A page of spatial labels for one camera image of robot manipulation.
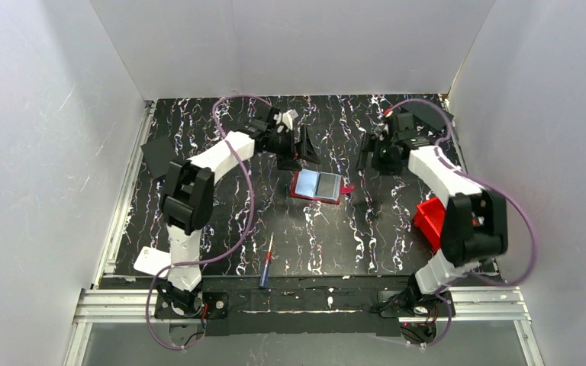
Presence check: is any aluminium left side rail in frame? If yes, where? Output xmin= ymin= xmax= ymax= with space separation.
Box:
xmin=91 ymin=100 xmax=156 ymax=290

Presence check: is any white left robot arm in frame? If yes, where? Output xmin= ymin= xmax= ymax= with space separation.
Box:
xmin=159 ymin=107 xmax=320 ymax=294

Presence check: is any red plastic bin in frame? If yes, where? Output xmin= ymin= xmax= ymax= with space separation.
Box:
xmin=413 ymin=197 xmax=446 ymax=254

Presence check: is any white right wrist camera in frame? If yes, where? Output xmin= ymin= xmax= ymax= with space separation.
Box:
xmin=379 ymin=108 xmax=394 ymax=140

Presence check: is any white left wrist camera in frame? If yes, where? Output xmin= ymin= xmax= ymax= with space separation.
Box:
xmin=276 ymin=109 xmax=298 ymax=133

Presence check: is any blue red screwdriver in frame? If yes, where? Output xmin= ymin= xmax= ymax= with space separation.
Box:
xmin=259 ymin=233 xmax=274 ymax=289

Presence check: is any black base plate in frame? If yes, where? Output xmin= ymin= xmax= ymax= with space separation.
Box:
xmin=150 ymin=291 xmax=230 ymax=320
xmin=369 ymin=291 xmax=456 ymax=322

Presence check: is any red leather card holder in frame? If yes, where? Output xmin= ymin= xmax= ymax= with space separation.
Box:
xmin=290 ymin=169 xmax=355 ymax=205

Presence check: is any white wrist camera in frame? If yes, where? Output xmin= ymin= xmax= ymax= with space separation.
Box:
xmin=379 ymin=108 xmax=394 ymax=140
xmin=276 ymin=109 xmax=298 ymax=133

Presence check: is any aluminium front rail frame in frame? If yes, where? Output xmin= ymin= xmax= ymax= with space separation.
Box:
xmin=64 ymin=277 xmax=544 ymax=365

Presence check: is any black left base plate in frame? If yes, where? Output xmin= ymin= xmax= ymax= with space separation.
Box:
xmin=150 ymin=291 xmax=230 ymax=320

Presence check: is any black block far left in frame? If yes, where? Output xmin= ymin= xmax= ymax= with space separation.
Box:
xmin=140 ymin=136 xmax=177 ymax=179

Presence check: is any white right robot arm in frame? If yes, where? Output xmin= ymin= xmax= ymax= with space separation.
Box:
xmin=357 ymin=111 xmax=507 ymax=301

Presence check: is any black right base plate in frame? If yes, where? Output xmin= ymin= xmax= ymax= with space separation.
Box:
xmin=369 ymin=291 xmax=456 ymax=322

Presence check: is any black block far right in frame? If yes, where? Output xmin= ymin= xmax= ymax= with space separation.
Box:
xmin=400 ymin=98 xmax=454 ymax=132

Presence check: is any black block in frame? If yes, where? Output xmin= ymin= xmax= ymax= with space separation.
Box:
xmin=140 ymin=136 xmax=177 ymax=179
xmin=400 ymin=98 xmax=454 ymax=132

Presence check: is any white card near left base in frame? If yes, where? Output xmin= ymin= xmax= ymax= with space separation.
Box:
xmin=133 ymin=246 xmax=172 ymax=276

